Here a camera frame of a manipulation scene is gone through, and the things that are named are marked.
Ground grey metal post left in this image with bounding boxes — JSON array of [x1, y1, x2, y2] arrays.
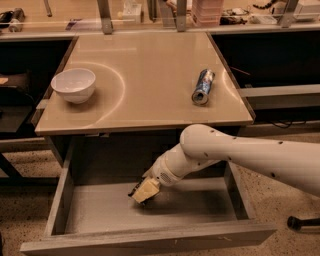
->
[[97, 0, 113, 35]]

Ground grey cabinet with tan top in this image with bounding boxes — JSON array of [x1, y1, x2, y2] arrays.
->
[[31, 30, 256, 168]]

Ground black chocolate bar wrapper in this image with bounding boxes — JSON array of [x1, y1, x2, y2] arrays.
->
[[127, 179, 158, 208]]

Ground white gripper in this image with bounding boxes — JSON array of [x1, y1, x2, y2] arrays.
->
[[131, 155, 183, 204]]

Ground grey metal post right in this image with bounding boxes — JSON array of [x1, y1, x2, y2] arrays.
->
[[278, 0, 299, 28]]

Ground pink stacked trays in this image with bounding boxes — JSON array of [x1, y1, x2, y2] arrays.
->
[[191, 0, 224, 27]]

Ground grey open drawer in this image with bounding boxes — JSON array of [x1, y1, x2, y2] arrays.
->
[[19, 138, 278, 256]]

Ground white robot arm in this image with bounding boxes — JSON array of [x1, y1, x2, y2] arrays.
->
[[130, 124, 320, 203]]

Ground white box on shelf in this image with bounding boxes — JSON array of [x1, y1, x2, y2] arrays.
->
[[122, 2, 142, 24]]

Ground grey metal post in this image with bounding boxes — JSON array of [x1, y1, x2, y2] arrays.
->
[[176, 0, 187, 32], [97, 0, 113, 35], [278, 0, 299, 28]]

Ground blue crushed can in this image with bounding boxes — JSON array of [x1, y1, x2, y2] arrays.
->
[[191, 69, 215, 106]]

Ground white ceramic bowl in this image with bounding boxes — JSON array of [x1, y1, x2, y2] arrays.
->
[[51, 68, 96, 104]]

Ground grey metal post middle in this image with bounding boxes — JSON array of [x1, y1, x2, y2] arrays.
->
[[176, 0, 187, 32]]

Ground black chair base leg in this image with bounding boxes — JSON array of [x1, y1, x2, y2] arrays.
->
[[287, 216, 320, 231]]

